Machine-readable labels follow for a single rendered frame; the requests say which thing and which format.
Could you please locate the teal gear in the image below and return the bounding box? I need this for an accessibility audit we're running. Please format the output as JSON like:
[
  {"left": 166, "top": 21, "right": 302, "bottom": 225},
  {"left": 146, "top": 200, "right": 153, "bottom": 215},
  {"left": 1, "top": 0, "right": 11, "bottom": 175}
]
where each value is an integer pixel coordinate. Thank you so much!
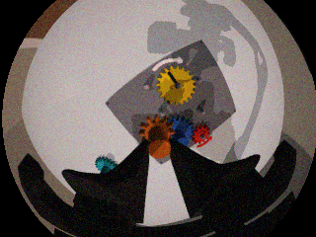
[{"left": 95, "top": 157, "right": 118, "bottom": 174}]

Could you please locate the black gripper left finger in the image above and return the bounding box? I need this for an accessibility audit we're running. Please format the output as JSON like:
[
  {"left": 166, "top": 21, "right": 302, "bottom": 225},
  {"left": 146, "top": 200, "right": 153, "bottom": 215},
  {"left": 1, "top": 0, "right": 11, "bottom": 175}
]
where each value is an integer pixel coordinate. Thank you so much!
[{"left": 62, "top": 139, "right": 149, "bottom": 224}]

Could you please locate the orange gear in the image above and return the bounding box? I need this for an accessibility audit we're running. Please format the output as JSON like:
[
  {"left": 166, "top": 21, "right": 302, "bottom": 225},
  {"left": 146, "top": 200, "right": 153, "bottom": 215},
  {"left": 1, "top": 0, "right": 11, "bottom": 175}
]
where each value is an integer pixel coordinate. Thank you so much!
[{"left": 138, "top": 114, "right": 175, "bottom": 158}]

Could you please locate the white curved arrow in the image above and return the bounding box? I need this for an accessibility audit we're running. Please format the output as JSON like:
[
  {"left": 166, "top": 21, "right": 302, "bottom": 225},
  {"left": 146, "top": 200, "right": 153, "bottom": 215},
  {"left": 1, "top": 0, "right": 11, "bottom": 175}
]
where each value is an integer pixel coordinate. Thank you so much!
[{"left": 153, "top": 56, "right": 183, "bottom": 72}]

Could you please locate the yellow gear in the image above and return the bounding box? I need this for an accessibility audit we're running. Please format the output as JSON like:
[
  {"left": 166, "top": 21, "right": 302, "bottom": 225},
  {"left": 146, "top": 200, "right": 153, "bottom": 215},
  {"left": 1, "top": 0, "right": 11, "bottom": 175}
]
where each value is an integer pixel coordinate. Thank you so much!
[{"left": 155, "top": 66, "right": 196, "bottom": 107}]

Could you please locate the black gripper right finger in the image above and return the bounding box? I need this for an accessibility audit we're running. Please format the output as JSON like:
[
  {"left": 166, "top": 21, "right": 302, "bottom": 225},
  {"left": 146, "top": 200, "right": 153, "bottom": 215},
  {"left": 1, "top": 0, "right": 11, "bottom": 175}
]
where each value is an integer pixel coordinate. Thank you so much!
[{"left": 169, "top": 138, "right": 261, "bottom": 218}]

